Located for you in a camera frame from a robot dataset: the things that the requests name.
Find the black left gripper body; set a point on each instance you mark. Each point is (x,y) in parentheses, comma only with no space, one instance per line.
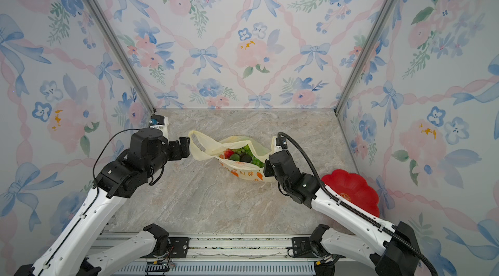
(176,151)

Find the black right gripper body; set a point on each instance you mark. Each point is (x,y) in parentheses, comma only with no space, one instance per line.
(269,170)

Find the yellow printed plastic bag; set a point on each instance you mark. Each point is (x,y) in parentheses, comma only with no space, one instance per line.
(204,148)

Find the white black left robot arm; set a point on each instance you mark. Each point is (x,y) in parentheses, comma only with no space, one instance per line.
(148,153)

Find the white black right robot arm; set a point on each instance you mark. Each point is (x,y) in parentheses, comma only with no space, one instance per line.
(387,248)

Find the dark avocado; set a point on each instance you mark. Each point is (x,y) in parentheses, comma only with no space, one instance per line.
(246,158)

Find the green grape bunch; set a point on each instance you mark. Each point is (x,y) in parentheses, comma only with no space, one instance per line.
(246,150)

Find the green ribbed fruit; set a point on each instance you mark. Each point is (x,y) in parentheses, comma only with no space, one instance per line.
(235,157)

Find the red strawberry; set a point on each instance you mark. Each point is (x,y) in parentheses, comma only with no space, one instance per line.
(228,153)

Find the red flower-shaped plate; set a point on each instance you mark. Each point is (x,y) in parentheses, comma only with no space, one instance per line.
(355,189)

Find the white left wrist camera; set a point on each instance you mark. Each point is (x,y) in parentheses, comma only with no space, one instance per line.
(161,123)

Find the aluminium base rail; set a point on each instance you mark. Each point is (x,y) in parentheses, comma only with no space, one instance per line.
(253,254)

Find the aluminium corner post left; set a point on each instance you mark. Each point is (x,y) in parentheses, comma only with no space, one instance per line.
(114,44)

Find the aluminium corner post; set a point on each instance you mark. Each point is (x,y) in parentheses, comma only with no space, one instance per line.
(114,44)
(372,39)

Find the aluminium corner post right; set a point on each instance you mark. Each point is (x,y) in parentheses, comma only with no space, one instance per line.
(372,39)

